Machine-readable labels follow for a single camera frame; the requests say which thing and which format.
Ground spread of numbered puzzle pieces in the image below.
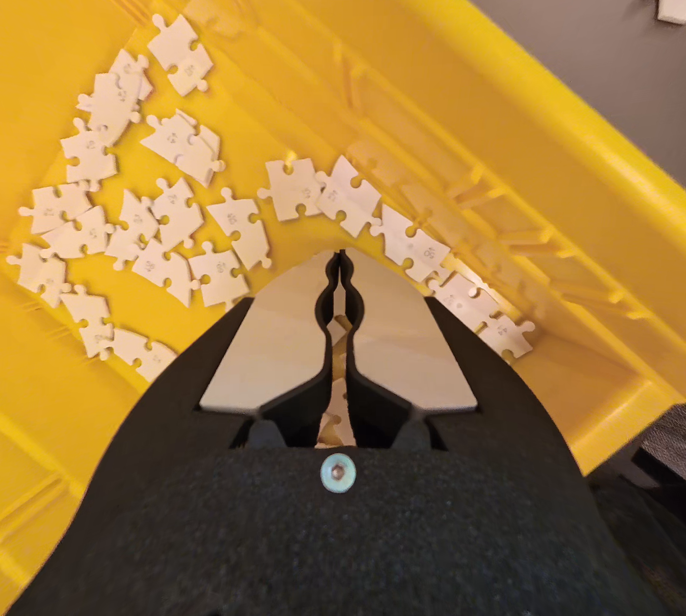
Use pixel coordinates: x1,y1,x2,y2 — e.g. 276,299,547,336
6,13,537,383

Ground yellow plastic bin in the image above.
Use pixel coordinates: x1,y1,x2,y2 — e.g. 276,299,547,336
0,0,686,592

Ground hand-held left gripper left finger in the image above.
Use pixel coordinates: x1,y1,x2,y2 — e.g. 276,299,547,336
199,250,344,448

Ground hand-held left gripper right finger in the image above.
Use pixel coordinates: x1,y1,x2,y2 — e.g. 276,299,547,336
340,249,478,448

